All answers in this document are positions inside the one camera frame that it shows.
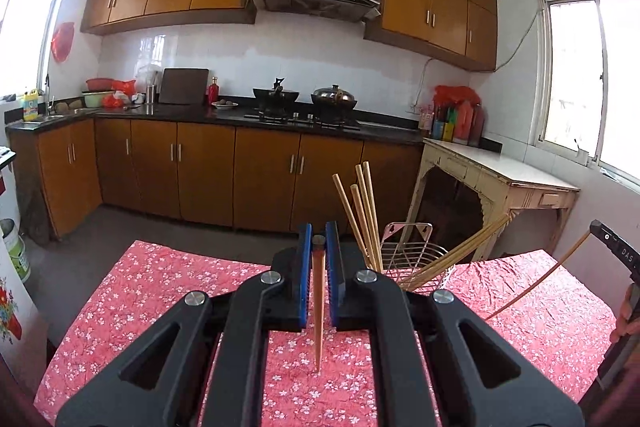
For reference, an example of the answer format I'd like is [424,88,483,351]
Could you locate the white appliance with flower sticker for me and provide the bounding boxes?
[0,147,36,358]

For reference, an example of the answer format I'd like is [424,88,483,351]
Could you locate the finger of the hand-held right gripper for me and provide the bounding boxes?
[590,219,640,280]

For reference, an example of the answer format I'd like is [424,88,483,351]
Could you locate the white and green bucket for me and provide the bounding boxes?
[0,218,32,283]

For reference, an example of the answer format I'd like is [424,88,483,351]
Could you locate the cream wooden side table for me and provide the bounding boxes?
[404,138,581,263]

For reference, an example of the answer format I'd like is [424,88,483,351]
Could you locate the white wall cable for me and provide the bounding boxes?
[410,0,546,112]

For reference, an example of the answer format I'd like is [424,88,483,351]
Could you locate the red plastic bag over bottles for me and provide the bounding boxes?
[432,84,482,108]

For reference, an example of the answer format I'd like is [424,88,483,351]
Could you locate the yellow detergent bottle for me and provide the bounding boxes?
[22,88,40,122]

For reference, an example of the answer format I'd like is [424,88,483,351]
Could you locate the green basin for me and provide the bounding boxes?
[82,91,117,108]

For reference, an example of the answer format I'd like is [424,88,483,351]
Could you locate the black wok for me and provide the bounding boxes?
[252,77,301,116]

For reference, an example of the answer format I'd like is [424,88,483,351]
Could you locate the window by sink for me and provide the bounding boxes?
[0,0,80,100]

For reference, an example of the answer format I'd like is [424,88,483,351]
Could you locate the red plastic bag by basins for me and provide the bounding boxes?
[102,79,137,108]

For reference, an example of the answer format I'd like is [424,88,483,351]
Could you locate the wooden chopstick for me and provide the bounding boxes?
[402,221,513,293]
[484,231,591,322]
[411,218,514,290]
[362,161,385,273]
[332,173,376,270]
[311,234,327,370]
[350,183,378,270]
[355,164,381,272]
[407,213,512,283]
[410,215,513,287]

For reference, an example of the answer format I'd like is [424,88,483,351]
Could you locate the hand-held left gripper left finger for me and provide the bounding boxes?
[55,222,316,427]

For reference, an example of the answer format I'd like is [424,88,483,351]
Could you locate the black kitchen countertop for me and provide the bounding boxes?
[5,99,426,145]

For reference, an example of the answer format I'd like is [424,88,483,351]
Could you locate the kitchen sink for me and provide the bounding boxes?
[22,112,76,125]

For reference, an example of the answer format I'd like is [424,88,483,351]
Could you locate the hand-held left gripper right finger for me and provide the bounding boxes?
[325,221,585,427]

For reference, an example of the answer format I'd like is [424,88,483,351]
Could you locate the lower wooden kitchen cabinets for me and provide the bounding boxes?
[7,117,426,240]

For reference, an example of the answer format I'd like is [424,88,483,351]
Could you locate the person's right hand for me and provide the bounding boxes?
[612,287,640,341]

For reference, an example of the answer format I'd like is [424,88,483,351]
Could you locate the red bag hanging on wall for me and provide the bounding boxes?
[51,22,76,62]

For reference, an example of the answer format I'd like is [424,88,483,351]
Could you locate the gas stove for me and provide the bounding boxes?
[244,107,362,131]

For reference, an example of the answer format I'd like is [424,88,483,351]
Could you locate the sliding window by side table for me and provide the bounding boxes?
[534,0,640,188]

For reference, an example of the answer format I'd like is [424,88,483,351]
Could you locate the red floral tablecloth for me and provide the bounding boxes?
[32,239,618,427]

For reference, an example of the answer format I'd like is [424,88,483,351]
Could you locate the dark pot with lid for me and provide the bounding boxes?
[310,84,359,120]

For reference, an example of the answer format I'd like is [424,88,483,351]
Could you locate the steel wire utensil holder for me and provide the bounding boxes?
[372,221,453,295]

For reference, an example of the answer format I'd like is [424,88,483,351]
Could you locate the dark cutting board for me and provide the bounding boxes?
[157,68,210,105]

